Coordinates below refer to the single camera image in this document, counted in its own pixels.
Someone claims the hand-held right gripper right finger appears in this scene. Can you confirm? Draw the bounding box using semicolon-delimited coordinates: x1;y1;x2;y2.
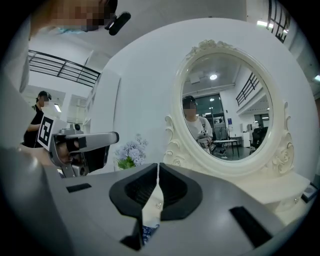
143;162;286;256

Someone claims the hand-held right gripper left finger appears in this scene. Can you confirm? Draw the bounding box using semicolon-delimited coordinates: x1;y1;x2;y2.
44;162;159;256

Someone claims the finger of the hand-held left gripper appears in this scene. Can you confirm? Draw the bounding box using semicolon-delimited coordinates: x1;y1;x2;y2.
86;131;120;174

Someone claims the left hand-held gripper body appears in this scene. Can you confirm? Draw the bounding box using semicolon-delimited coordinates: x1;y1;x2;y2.
36;113;89;179

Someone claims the blue and white card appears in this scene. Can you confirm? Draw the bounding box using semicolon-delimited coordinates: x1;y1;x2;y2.
142;223;161;247

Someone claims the person's left forearm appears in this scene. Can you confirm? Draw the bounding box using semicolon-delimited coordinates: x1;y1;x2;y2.
16;146;54;168

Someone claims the person's left hand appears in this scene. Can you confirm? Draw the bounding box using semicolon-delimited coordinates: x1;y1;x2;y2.
56;141;81;166

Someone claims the pale blue flower bouquet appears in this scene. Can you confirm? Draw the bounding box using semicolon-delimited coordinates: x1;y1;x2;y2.
114;133;150;171

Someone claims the white shelf unit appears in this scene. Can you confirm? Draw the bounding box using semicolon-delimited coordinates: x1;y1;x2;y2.
84;69;121;151

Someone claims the person's grey shirt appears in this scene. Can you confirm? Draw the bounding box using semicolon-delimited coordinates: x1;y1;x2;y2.
0;14;63;256

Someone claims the black metal railing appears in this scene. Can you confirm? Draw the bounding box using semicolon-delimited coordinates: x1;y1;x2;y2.
27;49;102;88
266;0;292;44

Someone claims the black framed picture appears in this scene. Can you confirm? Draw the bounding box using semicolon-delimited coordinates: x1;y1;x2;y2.
301;183;320;204

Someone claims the light blue face mask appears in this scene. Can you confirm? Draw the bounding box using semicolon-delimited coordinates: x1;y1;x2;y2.
56;25;89;35

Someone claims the person's head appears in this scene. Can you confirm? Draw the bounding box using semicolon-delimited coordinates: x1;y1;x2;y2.
32;0;118;33

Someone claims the oval mirror ornate white frame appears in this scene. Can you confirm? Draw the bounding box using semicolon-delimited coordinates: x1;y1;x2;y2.
163;38;296;180

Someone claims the black head-worn camera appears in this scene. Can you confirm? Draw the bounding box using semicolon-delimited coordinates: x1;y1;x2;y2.
103;0;132;37

